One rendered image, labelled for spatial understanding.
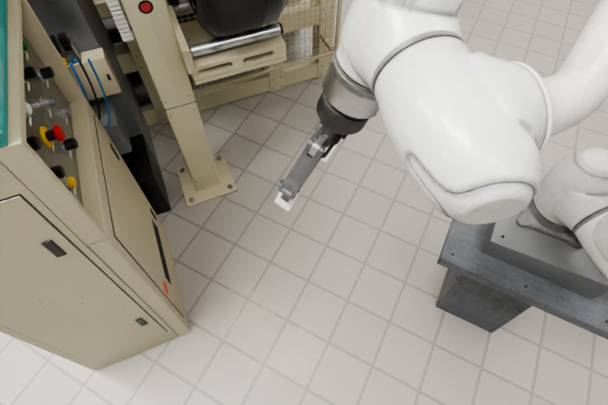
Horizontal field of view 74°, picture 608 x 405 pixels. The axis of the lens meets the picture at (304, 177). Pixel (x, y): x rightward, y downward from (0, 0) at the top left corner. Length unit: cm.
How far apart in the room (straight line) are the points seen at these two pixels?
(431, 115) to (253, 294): 163
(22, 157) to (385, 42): 67
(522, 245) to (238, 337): 117
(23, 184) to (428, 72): 77
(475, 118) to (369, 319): 160
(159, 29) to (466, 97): 128
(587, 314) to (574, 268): 14
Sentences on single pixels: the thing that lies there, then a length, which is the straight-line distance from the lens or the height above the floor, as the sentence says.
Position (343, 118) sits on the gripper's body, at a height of 141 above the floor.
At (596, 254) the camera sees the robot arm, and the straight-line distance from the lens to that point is 122.
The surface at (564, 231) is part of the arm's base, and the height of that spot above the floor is 77.
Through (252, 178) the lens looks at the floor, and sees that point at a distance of 221.
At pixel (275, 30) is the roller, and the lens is 156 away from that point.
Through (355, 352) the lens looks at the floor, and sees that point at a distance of 185.
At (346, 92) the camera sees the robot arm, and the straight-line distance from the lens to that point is 50.
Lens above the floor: 180
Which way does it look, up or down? 55 degrees down
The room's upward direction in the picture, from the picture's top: straight up
